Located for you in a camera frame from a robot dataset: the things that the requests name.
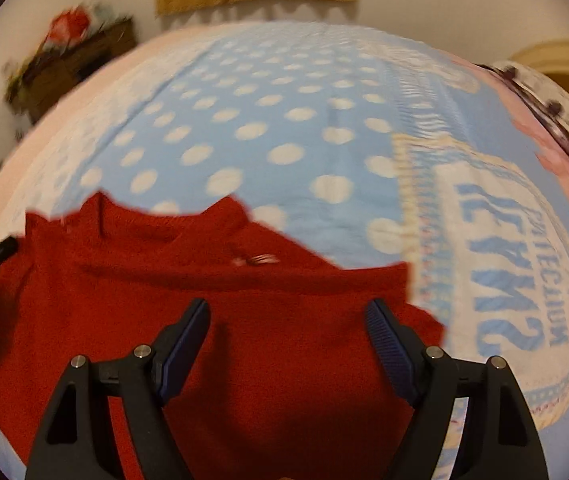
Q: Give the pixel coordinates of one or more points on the dark wooden desk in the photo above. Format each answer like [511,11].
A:
[64,75]

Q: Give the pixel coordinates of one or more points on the cream wooden headboard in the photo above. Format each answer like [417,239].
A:
[554,57]

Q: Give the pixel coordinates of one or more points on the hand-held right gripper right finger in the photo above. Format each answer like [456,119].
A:
[389,345]

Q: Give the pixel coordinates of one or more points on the white patterned pillow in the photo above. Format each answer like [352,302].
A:
[549,95]

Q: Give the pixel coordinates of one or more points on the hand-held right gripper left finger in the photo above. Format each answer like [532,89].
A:
[184,350]

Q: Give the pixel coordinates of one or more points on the red embroidered sweater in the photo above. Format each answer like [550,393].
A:
[264,385]

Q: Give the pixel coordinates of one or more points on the bed with polka dot sheet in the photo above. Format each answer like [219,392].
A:
[289,110]

